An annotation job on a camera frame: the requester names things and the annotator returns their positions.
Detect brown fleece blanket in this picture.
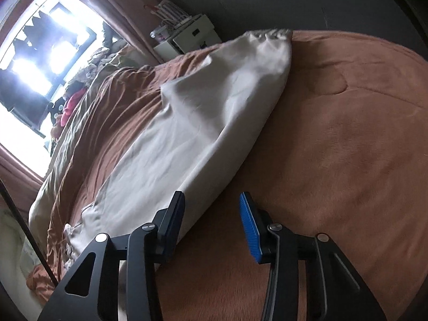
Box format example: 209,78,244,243
27,30,428,321

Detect pink curtain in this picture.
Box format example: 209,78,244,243
57,0,162,65

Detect bright window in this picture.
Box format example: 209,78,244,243
0,0,105,178

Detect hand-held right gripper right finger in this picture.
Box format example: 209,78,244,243
239,192,390,321

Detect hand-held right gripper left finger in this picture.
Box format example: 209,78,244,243
37,191,186,321

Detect olive grey duvet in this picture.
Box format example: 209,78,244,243
28,45,134,241

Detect pink cloth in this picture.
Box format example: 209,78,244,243
60,90,85,125

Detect white bedside cabinet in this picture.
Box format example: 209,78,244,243
153,13,224,64

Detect black pole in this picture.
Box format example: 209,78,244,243
0,178,60,285

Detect black plush toy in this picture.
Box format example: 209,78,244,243
46,98,67,121

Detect beige pants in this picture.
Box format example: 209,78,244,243
63,28,294,275

